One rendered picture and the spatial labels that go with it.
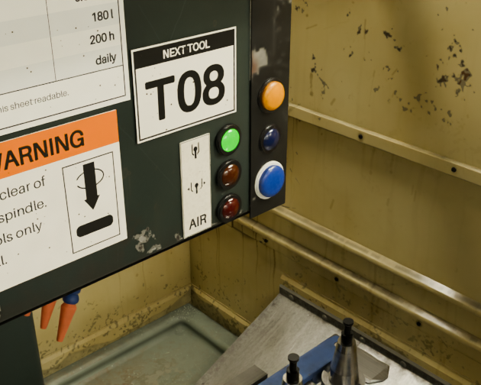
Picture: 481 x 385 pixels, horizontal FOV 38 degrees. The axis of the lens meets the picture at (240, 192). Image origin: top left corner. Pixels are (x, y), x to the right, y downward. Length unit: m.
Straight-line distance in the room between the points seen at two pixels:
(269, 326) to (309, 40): 0.73
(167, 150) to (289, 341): 1.27
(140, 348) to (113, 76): 1.67
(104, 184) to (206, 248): 1.56
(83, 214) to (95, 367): 1.55
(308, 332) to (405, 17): 0.81
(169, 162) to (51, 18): 0.15
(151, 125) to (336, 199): 1.11
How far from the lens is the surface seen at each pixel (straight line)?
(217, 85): 0.56
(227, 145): 0.58
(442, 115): 1.37
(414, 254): 1.52
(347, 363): 1.03
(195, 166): 0.57
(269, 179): 0.62
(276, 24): 0.59
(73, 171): 0.50
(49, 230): 0.51
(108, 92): 0.50
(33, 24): 0.46
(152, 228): 0.56
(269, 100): 0.59
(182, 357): 2.09
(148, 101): 0.52
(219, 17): 0.55
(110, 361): 2.08
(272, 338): 1.79
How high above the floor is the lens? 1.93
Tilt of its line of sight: 27 degrees down
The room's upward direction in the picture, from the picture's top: straight up
